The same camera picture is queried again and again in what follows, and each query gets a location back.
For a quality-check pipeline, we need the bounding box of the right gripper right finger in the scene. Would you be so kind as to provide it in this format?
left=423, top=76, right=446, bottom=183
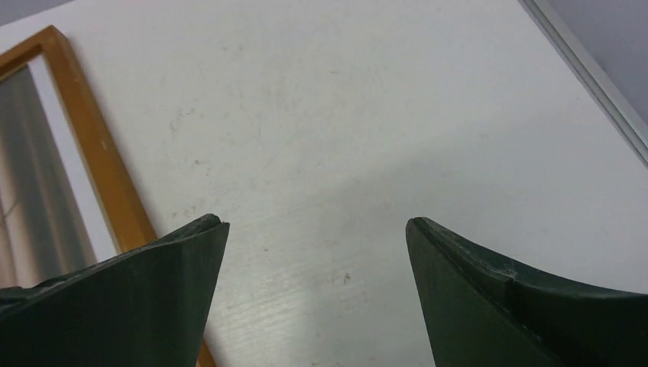
left=406, top=217, right=647, bottom=366

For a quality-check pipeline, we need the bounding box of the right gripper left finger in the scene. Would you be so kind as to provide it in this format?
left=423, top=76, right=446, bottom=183
left=1, top=214, right=229, bottom=366

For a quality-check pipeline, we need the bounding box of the wooden picture frame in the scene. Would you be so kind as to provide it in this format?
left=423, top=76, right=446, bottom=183
left=1, top=26, right=215, bottom=366

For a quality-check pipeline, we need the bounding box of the printed plant photo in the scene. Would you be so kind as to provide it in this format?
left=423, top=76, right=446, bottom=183
left=1, top=56, right=118, bottom=287

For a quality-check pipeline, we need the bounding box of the aluminium table edge rail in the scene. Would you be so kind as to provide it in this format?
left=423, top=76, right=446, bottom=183
left=520, top=0, right=647, bottom=163

